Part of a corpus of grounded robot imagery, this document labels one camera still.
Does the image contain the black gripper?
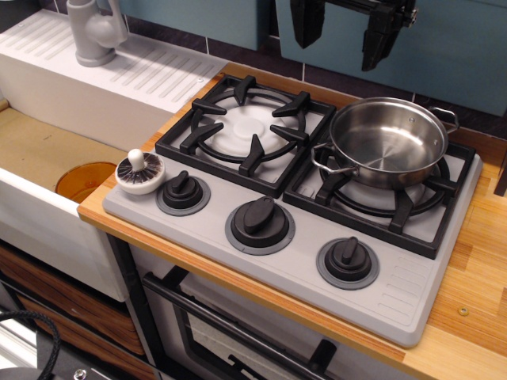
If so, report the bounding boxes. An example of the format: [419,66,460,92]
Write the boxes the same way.
[290,0,418,71]

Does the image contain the stainless steel pot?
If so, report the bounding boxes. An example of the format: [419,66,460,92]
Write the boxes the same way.
[311,97,460,190]

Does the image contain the white toy mushroom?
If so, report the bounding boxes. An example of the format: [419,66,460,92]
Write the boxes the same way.
[115,149,166,196]

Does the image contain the black middle stove knob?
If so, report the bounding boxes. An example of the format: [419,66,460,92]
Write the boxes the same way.
[225,196,295,256]

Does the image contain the black stove knob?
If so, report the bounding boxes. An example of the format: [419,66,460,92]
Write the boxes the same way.
[316,237,380,291]
[156,170,211,217]
[225,196,295,256]

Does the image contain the black left stove knob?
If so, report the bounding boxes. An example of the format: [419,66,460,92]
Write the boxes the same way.
[156,170,211,217]

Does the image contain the black right stove knob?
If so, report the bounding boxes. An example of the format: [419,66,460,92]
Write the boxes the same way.
[316,237,380,291]

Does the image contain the grey toy stove top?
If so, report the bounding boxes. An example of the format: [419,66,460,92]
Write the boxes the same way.
[101,74,484,349]

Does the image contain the black left burner grate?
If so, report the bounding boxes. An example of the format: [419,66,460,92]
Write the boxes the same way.
[155,75,336,198]

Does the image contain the black burner grate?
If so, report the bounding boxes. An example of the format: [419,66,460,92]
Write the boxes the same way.
[155,75,336,198]
[283,137,481,259]

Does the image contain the black right burner grate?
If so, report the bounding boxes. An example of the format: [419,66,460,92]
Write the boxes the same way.
[283,137,481,259]

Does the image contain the grey toy faucet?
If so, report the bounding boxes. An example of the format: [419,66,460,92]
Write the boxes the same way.
[67,0,128,67]

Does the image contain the white toy sink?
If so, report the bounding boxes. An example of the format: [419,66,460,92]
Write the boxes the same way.
[1,10,225,302]

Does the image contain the brass countertop screw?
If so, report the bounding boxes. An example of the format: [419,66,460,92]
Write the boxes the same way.
[458,306,469,317]

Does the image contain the orange sink drain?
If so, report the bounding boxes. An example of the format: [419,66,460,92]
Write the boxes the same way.
[55,161,116,203]

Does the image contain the oven door with window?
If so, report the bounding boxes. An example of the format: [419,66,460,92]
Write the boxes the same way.
[142,266,405,379]

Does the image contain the upper wooden drawer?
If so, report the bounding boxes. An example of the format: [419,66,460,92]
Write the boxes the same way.
[1,241,145,356]

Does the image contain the wooden drawer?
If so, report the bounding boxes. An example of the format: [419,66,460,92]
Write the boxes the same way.
[1,241,145,356]
[18,295,156,380]

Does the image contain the lower wooden drawer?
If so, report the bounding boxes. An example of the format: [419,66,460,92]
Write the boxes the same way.
[18,295,156,380]

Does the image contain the black oven door handle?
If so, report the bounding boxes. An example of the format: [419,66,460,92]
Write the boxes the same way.
[142,267,336,379]

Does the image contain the black cable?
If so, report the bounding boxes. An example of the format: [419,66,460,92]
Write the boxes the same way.
[0,310,63,380]

